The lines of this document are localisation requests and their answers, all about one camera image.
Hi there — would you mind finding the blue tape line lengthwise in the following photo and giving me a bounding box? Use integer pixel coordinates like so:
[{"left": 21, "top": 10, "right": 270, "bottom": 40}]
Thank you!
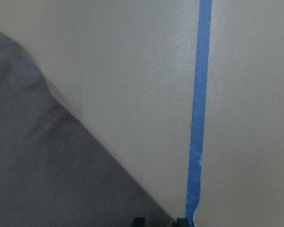
[{"left": 185, "top": 0, "right": 212, "bottom": 227}]

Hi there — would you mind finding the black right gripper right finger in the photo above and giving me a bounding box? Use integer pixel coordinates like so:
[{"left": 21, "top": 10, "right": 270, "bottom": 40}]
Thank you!
[{"left": 176, "top": 218, "right": 190, "bottom": 227}]

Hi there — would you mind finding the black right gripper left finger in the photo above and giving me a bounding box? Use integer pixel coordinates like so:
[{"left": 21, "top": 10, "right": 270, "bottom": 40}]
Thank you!
[{"left": 132, "top": 217, "right": 146, "bottom": 227}]

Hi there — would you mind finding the dark brown t-shirt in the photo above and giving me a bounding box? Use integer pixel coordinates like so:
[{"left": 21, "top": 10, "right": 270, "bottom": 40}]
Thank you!
[{"left": 0, "top": 32, "right": 175, "bottom": 227}]

